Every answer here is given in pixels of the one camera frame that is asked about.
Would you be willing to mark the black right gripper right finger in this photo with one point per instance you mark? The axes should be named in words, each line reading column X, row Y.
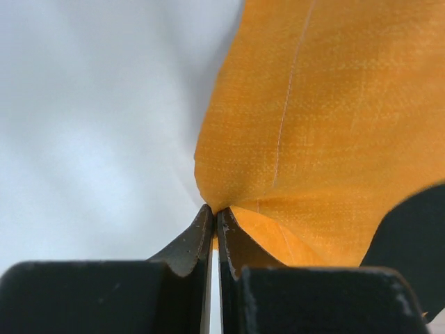
column 260, row 294

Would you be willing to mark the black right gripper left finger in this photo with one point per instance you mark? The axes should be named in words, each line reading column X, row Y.
column 167, row 293

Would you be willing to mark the orange Mickey Mouse placemat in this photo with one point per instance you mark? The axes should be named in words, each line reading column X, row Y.
column 325, row 115

